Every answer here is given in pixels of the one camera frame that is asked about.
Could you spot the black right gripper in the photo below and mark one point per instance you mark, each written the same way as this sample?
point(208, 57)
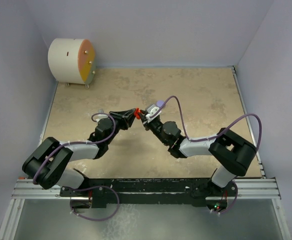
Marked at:
point(144, 120)

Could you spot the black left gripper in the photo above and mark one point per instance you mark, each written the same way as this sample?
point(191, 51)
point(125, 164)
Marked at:
point(125, 117)

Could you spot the orange earbud charging case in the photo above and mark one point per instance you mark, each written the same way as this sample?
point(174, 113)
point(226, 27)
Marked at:
point(137, 113)

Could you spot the purple earbud charging case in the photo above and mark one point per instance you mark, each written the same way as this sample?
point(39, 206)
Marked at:
point(159, 103)

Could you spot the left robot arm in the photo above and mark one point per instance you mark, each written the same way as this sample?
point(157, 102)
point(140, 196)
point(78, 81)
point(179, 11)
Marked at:
point(47, 165)

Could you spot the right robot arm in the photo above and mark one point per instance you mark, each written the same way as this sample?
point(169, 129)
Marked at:
point(233, 152)

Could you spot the round tricolour drawer cabinet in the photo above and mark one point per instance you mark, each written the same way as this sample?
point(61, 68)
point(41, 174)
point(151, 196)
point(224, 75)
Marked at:
point(72, 61)

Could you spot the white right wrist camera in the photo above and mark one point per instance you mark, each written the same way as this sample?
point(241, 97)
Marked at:
point(151, 112)

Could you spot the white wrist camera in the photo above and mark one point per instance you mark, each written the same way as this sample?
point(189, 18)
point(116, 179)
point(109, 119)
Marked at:
point(151, 112)
point(100, 115)

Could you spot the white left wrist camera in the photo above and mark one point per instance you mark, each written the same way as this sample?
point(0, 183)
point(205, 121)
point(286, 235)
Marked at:
point(100, 115)

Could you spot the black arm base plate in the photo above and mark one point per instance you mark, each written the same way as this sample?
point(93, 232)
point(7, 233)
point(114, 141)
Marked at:
point(194, 191)

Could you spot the aluminium rail frame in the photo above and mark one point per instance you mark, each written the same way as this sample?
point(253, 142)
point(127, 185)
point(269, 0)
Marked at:
point(145, 209)

